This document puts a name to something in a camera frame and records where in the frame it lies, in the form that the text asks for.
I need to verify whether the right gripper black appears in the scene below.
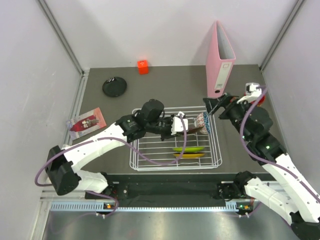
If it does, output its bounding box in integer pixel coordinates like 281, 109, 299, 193
202, 93, 251, 142

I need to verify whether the black glossy plate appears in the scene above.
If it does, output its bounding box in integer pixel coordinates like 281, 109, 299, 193
102, 76, 128, 98

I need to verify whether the red floral plate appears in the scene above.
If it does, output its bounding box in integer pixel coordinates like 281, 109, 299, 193
176, 126, 203, 137

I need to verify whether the red cup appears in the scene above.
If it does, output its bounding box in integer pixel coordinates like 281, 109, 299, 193
257, 96, 266, 107

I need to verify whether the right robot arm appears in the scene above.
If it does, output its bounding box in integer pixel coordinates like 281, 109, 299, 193
203, 90, 320, 240

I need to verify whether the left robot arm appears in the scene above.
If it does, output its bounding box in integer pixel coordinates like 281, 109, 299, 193
45, 99, 197, 199

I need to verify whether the red blue patterned bowl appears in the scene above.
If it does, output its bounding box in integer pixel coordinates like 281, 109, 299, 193
194, 112, 211, 135

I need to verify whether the green plate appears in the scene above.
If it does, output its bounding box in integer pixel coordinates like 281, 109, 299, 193
172, 146, 205, 153

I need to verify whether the yellow plate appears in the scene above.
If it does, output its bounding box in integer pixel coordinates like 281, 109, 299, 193
172, 152, 205, 159

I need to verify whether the orange cube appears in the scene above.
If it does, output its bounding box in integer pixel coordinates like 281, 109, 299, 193
137, 60, 149, 75

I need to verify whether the red illustrated card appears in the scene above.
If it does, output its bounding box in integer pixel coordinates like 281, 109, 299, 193
66, 107, 107, 141

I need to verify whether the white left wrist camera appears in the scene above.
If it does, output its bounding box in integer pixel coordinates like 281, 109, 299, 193
171, 111, 189, 136

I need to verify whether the white wire dish rack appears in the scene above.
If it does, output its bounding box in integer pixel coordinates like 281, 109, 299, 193
129, 106, 222, 172

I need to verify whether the pink ring binder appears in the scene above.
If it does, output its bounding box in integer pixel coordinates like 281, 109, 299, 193
205, 20, 236, 98

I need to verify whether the grey slotted cable duct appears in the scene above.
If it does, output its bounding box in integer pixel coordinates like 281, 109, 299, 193
49, 198, 256, 213

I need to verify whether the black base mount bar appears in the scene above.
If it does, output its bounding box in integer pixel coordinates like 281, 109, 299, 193
101, 172, 252, 206

